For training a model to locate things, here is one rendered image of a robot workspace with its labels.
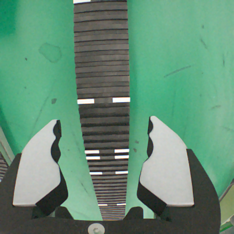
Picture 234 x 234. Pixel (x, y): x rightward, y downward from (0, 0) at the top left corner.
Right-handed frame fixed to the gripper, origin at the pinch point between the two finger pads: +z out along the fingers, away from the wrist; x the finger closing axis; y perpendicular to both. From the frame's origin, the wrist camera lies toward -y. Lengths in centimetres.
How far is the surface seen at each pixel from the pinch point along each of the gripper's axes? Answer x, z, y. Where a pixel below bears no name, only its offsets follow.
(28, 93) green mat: -9.8, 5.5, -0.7
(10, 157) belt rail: -17.1, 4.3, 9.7
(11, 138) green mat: -15.7, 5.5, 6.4
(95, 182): -2.0, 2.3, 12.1
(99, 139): -0.7, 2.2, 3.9
